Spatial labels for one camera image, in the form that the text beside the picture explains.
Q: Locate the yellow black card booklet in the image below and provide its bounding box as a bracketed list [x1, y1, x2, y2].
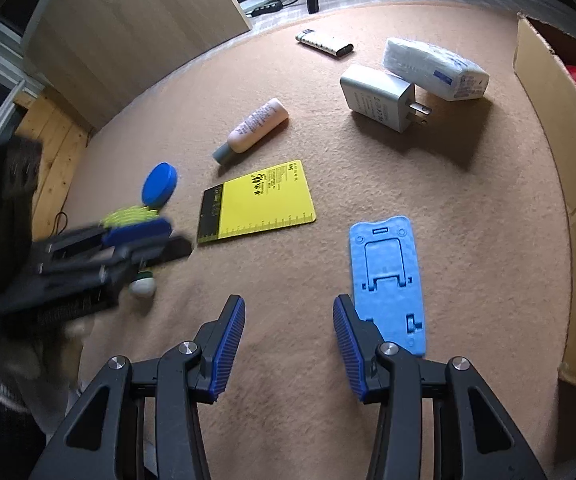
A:
[197, 159, 316, 244]

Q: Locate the black power strip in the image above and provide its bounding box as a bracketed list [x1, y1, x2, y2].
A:
[248, 0, 283, 18]

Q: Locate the large light wood board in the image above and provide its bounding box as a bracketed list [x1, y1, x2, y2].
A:
[22, 0, 251, 129]

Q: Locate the white power adapter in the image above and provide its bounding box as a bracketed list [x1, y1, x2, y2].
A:
[340, 66, 431, 133]

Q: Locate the small pink cream tube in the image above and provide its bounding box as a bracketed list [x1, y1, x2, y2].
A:
[213, 98, 289, 166]

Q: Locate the white tissue pack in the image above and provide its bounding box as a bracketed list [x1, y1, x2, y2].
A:
[382, 37, 490, 102]

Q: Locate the black camera sensor box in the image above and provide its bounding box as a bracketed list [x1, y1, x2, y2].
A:
[0, 136, 42, 295]

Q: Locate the pine wood plank panel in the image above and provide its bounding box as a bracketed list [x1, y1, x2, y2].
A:
[13, 87, 94, 240]

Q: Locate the blue round lid case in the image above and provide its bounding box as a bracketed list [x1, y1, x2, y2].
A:
[141, 162, 178, 209]

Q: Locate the patterned white lighter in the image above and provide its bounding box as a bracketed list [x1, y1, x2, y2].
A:
[295, 29, 354, 58]

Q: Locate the yellow plastic shuttlecock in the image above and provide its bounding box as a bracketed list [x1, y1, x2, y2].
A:
[100, 206, 160, 300]

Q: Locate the white gloved left hand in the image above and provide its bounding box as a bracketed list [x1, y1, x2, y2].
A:
[0, 316, 94, 413]

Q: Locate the blue plastic phone stand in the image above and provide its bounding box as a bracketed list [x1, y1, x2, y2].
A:
[349, 216, 427, 356]

